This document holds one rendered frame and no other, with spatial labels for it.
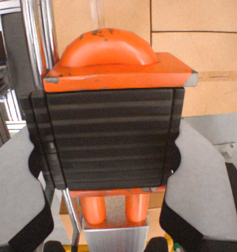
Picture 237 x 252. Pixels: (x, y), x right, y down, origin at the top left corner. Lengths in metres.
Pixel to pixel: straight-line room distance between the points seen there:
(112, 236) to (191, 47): 0.79
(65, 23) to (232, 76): 0.76
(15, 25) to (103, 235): 1.16
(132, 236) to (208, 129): 1.68
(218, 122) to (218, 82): 0.89
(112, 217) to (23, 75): 1.16
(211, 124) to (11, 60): 1.59
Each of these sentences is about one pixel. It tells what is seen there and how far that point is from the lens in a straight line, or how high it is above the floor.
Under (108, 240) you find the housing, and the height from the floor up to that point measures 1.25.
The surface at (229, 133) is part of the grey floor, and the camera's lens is 1.99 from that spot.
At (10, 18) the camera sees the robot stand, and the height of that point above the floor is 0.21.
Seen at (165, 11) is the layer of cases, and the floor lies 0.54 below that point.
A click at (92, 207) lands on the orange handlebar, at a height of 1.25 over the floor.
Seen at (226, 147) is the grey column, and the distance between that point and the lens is 2.07.
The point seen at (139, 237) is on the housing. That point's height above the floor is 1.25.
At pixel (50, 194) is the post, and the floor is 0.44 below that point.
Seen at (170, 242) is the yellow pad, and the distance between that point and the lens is 0.56.
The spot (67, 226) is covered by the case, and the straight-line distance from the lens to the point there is 0.81.
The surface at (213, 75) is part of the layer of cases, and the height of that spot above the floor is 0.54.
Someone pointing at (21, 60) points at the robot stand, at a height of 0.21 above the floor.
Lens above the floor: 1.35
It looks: 58 degrees down
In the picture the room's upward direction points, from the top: 174 degrees clockwise
